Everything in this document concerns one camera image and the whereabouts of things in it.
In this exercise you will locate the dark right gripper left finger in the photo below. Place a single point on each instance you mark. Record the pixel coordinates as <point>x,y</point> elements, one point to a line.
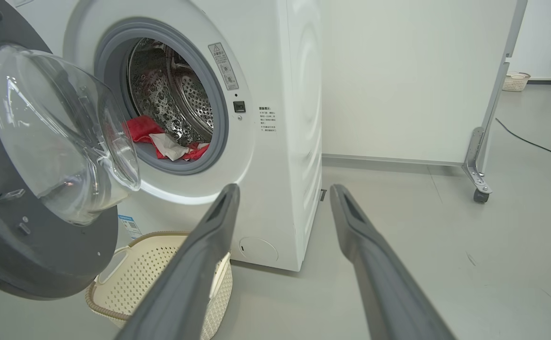
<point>190,274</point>

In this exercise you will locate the blue energy label sticker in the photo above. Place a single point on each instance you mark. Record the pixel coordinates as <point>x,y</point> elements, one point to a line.
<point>130,227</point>

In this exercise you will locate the white front-load washing machine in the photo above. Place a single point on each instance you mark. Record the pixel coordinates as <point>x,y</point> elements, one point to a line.
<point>266,189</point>

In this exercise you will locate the metal partition leg with caster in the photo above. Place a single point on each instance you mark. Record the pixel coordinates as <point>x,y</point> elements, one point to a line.
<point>475,160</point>

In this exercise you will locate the grey warning label sticker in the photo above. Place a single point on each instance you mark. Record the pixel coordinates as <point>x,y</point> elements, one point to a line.
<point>223,66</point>

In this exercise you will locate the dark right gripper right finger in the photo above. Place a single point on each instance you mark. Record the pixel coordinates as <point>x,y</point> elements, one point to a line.
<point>384,283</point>

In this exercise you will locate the small cream basket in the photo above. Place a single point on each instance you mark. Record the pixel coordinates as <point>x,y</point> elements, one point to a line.
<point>515,82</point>

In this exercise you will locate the red garment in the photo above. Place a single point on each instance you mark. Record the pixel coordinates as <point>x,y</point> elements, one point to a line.
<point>141,128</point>

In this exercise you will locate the grey washing machine door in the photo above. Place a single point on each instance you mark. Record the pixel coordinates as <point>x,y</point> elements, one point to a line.
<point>20,245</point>

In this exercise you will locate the white partition panel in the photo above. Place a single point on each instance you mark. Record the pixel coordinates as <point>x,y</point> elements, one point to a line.
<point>398,80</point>

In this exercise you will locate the cream perforated laundry basket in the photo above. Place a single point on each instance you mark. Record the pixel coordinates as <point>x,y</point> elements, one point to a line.
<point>138,278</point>

